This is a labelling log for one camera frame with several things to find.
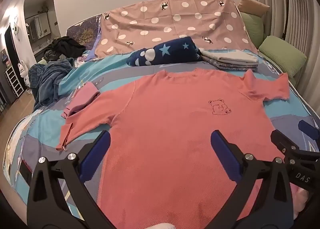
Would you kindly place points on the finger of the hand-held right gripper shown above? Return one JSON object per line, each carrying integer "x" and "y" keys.
{"x": 282, "y": 141}
{"x": 308, "y": 130}

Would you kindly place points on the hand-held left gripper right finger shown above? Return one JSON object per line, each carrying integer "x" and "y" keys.
{"x": 223, "y": 156}

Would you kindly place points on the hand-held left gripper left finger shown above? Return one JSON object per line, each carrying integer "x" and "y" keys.
{"x": 98, "y": 154}

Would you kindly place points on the salmon pink t-shirt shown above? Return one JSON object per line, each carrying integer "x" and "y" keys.
{"x": 162, "y": 131}

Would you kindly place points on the stack of folded clothes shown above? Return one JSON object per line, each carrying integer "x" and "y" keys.
{"x": 230, "y": 55}

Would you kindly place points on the black clothes pile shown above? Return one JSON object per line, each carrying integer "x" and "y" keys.
{"x": 66, "y": 46}

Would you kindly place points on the person's right hand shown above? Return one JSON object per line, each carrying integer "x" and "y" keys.
{"x": 302, "y": 201}

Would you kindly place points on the blue geometric bedsheet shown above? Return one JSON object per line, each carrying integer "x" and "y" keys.
{"x": 47, "y": 129}

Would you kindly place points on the small folded pink cloth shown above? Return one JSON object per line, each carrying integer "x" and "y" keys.
{"x": 82, "y": 96}

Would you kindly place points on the large green pillow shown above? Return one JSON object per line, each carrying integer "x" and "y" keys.
{"x": 282, "y": 56}

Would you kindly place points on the folded grey patterned cloth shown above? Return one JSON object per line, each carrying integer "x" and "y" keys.
{"x": 235, "y": 66}

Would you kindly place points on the dark teal blanket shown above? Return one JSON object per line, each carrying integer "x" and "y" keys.
{"x": 48, "y": 79}

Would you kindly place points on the white cat figurine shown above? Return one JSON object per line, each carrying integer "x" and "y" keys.
{"x": 23, "y": 74}

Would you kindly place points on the white shelf rack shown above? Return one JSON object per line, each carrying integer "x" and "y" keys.
{"x": 14, "y": 81}

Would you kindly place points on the navy star print blanket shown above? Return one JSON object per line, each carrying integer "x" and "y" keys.
{"x": 170, "y": 54}

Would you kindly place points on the small green pillow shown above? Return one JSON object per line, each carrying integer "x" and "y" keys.
{"x": 252, "y": 27}

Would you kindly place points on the dark tree print cloth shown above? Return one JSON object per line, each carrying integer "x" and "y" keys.
{"x": 85, "y": 34}

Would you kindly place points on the beige pillow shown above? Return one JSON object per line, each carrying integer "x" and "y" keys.
{"x": 252, "y": 4}

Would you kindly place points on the back room wall cabinet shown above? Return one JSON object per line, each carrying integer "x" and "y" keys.
{"x": 40, "y": 26}

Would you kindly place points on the white bear wall clock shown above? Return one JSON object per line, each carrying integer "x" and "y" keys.
{"x": 15, "y": 27}

